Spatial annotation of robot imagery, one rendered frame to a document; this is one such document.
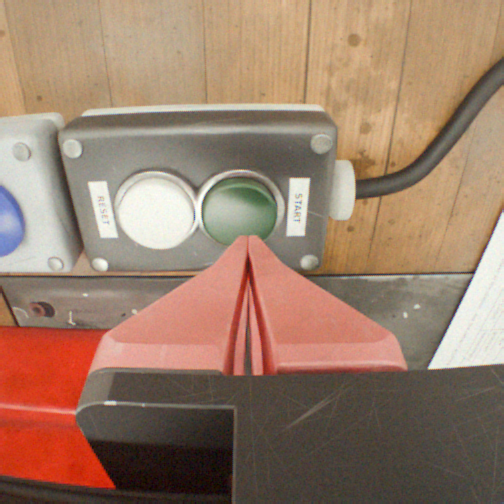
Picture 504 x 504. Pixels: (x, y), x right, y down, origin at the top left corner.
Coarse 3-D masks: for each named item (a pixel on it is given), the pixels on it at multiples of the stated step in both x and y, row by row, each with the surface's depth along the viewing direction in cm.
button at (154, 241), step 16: (128, 192) 14; (144, 192) 14; (160, 192) 14; (176, 192) 14; (128, 208) 15; (144, 208) 15; (160, 208) 15; (176, 208) 15; (192, 208) 15; (128, 224) 15; (144, 224) 15; (160, 224) 15; (176, 224) 15; (192, 224) 15; (144, 240) 15; (160, 240) 16; (176, 240) 16
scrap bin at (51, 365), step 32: (0, 352) 22; (32, 352) 22; (64, 352) 22; (0, 384) 20; (32, 384) 20; (64, 384) 20; (0, 416) 30; (32, 416) 29; (64, 416) 29; (0, 448) 28; (32, 448) 28; (64, 448) 28; (64, 480) 26; (96, 480) 26
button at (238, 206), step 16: (208, 192) 15; (224, 192) 14; (240, 192) 14; (256, 192) 14; (208, 208) 15; (224, 208) 15; (240, 208) 15; (256, 208) 15; (272, 208) 15; (208, 224) 15; (224, 224) 15; (240, 224) 15; (256, 224) 15; (272, 224) 15; (224, 240) 16
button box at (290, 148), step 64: (64, 128) 14; (128, 128) 14; (192, 128) 14; (256, 128) 14; (320, 128) 14; (448, 128) 16; (192, 192) 15; (320, 192) 15; (384, 192) 17; (128, 256) 17; (192, 256) 17; (320, 256) 17
